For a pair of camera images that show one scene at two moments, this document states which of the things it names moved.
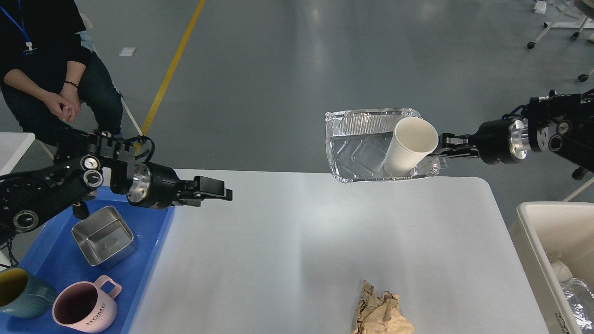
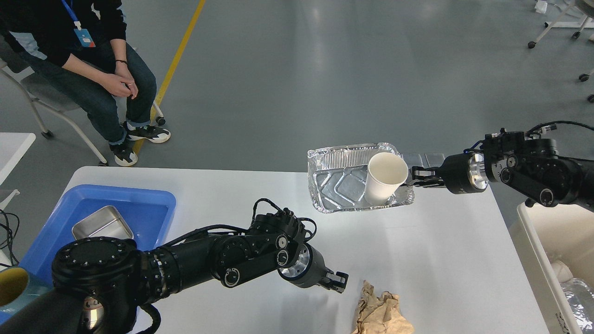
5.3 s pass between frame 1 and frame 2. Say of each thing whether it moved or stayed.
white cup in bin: stayed
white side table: stayed
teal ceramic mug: stayed
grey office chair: moved
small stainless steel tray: stayed
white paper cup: moved
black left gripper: moved
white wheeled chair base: stayed
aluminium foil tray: moved
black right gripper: moved
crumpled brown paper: stayed
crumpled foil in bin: stayed
